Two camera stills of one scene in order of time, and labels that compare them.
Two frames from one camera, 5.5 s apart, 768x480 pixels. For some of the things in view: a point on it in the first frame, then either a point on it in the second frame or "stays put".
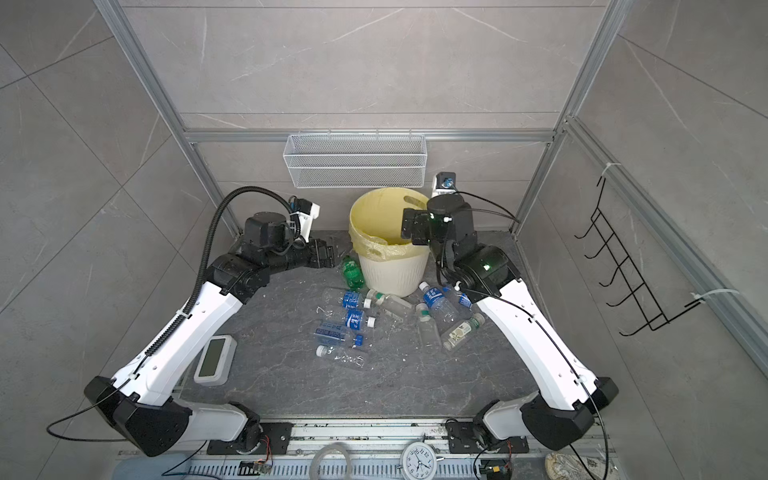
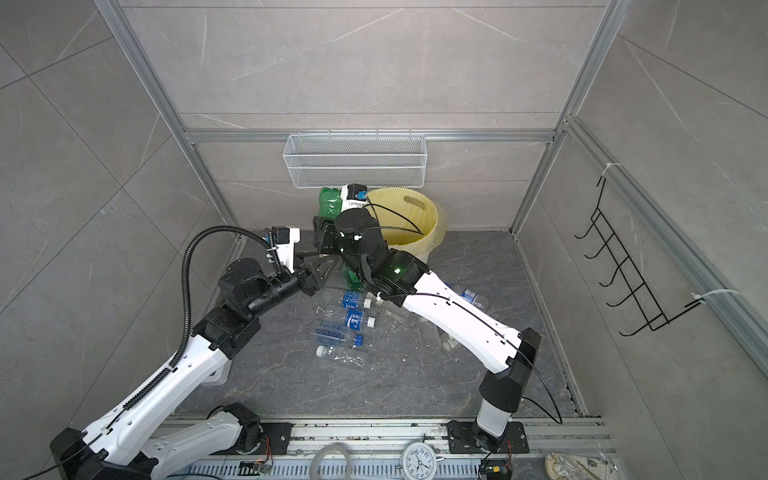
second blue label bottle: [356, 320] stays put
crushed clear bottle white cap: [345, 357] stays put
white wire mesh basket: [356, 161] stays put
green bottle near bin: [353, 273] stays put
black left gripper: [317, 260] -> [305, 279]
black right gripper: [423, 219] -> [327, 233]
